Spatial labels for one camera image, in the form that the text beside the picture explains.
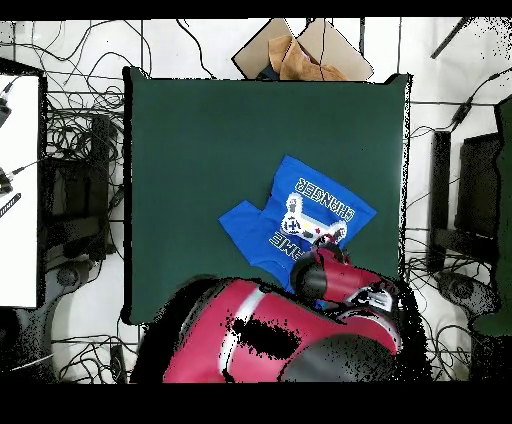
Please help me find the blue printed T-shirt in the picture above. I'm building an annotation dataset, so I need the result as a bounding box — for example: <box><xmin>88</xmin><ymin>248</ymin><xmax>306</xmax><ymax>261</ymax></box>
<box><xmin>218</xmin><ymin>154</ymin><xmax>378</xmax><ymax>311</ymax></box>

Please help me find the dark green table cloth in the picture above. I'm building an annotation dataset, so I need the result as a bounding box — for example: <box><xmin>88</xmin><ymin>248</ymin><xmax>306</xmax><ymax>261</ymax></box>
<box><xmin>471</xmin><ymin>94</ymin><xmax>512</xmax><ymax>338</ymax></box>
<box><xmin>121</xmin><ymin>65</ymin><xmax>413</xmax><ymax>327</ymax></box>

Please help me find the dark blue cloth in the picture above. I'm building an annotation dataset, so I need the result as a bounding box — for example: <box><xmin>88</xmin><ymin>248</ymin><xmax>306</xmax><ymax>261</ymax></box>
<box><xmin>256</xmin><ymin>64</ymin><xmax>282</xmax><ymax>81</ymax></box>

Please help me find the tan cloth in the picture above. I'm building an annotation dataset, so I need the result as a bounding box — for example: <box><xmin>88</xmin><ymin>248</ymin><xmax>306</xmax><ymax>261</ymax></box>
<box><xmin>267</xmin><ymin>34</ymin><xmax>352</xmax><ymax>82</ymax></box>

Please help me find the black power adapter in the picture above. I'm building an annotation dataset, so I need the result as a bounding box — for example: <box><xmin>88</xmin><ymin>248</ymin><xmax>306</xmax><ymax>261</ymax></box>
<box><xmin>450</xmin><ymin>99</ymin><xmax>474</xmax><ymax>131</ymax></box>

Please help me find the brown cardboard box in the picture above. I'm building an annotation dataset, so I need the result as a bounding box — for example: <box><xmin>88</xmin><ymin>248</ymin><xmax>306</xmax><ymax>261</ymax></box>
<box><xmin>231</xmin><ymin>17</ymin><xmax>375</xmax><ymax>83</ymax></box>

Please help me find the black rod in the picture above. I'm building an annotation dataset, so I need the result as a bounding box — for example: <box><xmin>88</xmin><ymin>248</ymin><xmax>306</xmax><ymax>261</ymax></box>
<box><xmin>430</xmin><ymin>16</ymin><xmax>475</xmax><ymax>60</ymax></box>

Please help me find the black power strip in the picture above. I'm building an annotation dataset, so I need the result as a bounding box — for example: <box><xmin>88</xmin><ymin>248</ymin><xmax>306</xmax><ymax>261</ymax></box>
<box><xmin>109</xmin><ymin>343</ymin><xmax>128</xmax><ymax>384</ymax></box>

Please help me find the black ribbed strip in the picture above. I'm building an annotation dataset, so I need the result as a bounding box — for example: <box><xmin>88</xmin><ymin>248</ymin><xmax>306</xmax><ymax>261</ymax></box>
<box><xmin>0</xmin><ymin>192</ymin><xmax>23</xmax><ymax>220</ymax></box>

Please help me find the black device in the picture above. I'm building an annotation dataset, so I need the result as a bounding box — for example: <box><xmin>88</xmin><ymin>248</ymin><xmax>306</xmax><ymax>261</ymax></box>
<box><xmin>0</xmin><ymin>95</ymin><xmax>13</xmax><ymax>130</ymax></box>
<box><xmin>0</xmin><ymin>166</ymin><xmax>16</xmax><ymax>197</ymax></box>

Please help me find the black cable tangle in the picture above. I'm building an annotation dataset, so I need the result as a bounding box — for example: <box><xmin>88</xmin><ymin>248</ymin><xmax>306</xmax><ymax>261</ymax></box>
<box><xmin>41</xmin><ymin>19</ymin><xmax>126</xmax><ymax>165</ymax></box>
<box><xmin>401</xmin><ymin>223</ymin><xmax>475</xmax><ymax>381</ymax></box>
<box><xmin>51</xmin><ymin>334</ymin><xmax>145</xmax><ymax>384</ymax></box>

